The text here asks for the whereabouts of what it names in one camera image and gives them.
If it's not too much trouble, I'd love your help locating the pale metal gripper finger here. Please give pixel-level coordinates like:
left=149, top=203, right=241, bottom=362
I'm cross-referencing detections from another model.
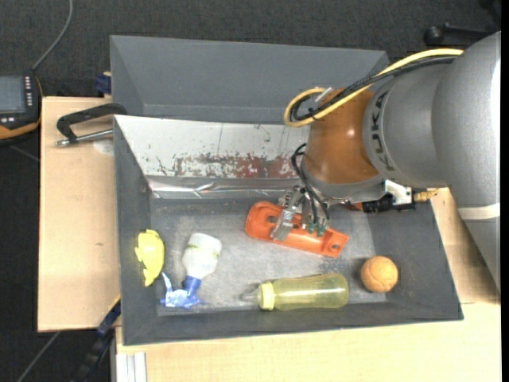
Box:
left=270, top=209, right=289, bottom=241
left=278, top=210, right=296, bottom=242

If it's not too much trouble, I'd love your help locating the orange flat plastic tool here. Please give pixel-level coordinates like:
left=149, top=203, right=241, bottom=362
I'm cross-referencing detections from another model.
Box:
left=243, top=201, right=351, bottom=259

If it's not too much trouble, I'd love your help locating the yellow clear baby bottle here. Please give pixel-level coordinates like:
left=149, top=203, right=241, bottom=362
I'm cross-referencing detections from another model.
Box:
left=241, top=272, right=350, bottom=312

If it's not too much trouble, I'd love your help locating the white bottle with blue cap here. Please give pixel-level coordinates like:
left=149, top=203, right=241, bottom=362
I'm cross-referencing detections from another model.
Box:
left=181, top=232, right=223, bottom=294

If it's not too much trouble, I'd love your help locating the orange ball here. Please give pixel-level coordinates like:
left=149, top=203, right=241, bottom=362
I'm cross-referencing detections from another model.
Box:
left=359, top=255, right=399, bottom=294

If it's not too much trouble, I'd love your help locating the blue and white crumpled wrapper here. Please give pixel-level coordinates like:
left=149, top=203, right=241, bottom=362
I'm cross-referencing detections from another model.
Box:
left=159, top=271, right=204, bottom=309

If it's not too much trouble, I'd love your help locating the yellow toy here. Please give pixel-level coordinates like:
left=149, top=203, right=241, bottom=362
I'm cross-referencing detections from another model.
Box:
left=134, top=228, right=166, bottom=288

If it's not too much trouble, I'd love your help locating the grey metal bin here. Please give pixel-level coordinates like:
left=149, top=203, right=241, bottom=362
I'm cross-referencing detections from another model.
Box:
left=109, top=34, right=464, bottom=347

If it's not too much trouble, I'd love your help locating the pale wood board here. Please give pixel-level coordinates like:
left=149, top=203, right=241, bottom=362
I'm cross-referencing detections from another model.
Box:
left=37, top=95, right=122, bottom=333

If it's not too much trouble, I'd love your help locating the black cylinder on white bracket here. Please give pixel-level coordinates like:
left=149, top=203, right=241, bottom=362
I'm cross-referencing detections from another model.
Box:
left=360, top=178, right=439, bottom=215

